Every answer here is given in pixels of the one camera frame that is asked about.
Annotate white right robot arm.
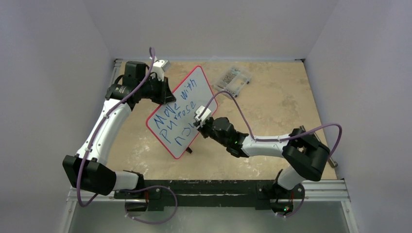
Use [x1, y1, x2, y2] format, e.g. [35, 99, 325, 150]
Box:
[194, 116, 330, 198]

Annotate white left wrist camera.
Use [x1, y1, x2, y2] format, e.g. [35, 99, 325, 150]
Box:
[152, 60, 171, 80]

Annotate red framed whiteboard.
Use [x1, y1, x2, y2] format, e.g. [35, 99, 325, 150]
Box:
[146, 66, 214, 159]

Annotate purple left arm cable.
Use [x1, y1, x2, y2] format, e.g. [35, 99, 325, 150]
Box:
[76, 47, 178, 225]

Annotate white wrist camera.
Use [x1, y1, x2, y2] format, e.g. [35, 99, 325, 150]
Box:
[152, 60, 171, 80]
[194, 105, 212, 125]

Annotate black table clamp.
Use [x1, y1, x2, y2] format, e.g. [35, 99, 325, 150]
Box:
[299, 126, 339, 168]

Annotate clear plastic screw box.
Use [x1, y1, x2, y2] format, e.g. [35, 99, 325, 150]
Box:
[213, 65, 253, 98]

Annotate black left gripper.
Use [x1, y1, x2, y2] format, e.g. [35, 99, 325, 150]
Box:
[138, 75, 176, 105]

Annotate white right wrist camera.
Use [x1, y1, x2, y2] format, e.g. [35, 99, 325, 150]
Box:
[194, 105, 212, 125]

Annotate aluminium front frame rail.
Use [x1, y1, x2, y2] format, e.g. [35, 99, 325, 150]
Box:
[66, 179, 350, 202]

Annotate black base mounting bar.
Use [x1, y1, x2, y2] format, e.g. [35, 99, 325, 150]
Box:
[114, 180, 305, 212]

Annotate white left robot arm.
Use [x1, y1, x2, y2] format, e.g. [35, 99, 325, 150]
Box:
[63, 60, 176, 199]

